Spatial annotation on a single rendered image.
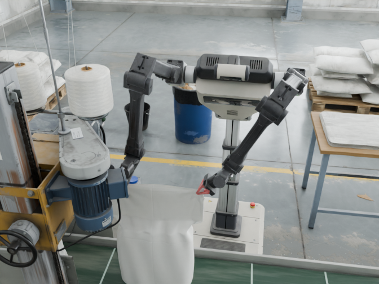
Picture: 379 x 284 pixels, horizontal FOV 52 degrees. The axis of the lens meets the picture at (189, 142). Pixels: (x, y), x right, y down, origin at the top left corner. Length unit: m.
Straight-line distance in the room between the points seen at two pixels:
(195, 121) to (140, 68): 2.57
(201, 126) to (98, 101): 2.73
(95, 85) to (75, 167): 0.29
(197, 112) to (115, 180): 2.57
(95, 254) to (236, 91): 1.30
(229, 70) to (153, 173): 2.14
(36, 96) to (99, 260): 1.24
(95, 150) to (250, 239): 1.56
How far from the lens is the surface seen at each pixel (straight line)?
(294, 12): 9.28
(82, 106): 1.46
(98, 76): 1.43
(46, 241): 1.66
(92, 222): 1.58
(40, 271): 1.81
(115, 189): 1.53
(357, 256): 3.23
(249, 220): 2.91
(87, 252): 2.56
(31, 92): 1.58
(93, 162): 1.43
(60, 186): 1.54
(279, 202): 3.52
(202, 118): 4.07
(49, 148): 1.72
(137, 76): 1.52
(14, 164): 1.47
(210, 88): 2.01
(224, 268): 2.42
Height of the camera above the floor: 2.19
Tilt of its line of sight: 31 degrees down
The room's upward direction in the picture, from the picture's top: straight up
